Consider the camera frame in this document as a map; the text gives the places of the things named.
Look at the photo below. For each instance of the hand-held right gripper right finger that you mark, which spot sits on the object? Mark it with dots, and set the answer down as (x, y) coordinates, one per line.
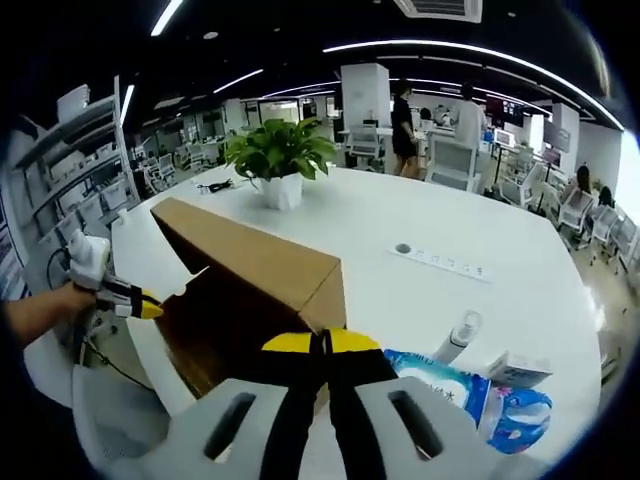
(360, 400)

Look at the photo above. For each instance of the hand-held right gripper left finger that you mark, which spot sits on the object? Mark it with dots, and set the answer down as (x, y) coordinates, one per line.
(290, 410)

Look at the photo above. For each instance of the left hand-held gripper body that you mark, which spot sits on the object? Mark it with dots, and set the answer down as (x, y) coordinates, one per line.
(87, 257)

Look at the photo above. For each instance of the blue white wet wipes pack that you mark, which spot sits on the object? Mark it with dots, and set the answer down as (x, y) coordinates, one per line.
(440, 385)

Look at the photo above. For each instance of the brown cardboard shoe box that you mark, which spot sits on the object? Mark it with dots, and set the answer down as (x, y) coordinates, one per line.
(250, 255)

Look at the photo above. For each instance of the white pump bottle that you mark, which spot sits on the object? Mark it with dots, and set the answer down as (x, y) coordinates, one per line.
(460, 335)

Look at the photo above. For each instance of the blue floral soft pack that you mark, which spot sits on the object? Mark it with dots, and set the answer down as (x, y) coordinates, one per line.
(520, 420)

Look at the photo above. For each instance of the person's left hand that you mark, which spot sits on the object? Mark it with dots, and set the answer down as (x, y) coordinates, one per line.
(72, 305)

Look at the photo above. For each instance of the grey mesh office chair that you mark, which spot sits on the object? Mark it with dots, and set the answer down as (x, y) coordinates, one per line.
(115, 415)

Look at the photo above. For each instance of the grey metal shelving rack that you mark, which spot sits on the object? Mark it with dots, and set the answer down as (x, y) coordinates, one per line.
(85, 107)

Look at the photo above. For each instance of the white table socket panel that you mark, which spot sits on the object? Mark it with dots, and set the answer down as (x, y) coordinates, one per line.
(440, 260)

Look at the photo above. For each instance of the green potted plant white pot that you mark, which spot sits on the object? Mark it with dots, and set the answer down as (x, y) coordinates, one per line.
(275, 150)

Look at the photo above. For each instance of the group of white office chairs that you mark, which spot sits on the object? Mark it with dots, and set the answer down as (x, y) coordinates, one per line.
(452, 160)

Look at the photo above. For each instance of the dark television screen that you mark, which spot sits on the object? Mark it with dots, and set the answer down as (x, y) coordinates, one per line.
(560, 137)

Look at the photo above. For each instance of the long curved ceiling light strip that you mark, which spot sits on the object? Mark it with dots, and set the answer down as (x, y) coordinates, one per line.
(380, 45)

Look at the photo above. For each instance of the ceiling air conditioner vent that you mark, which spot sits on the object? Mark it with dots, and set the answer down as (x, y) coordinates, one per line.
(440, 9)

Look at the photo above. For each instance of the red wall display screen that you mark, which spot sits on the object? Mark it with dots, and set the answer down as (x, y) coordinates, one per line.
(510, 107)

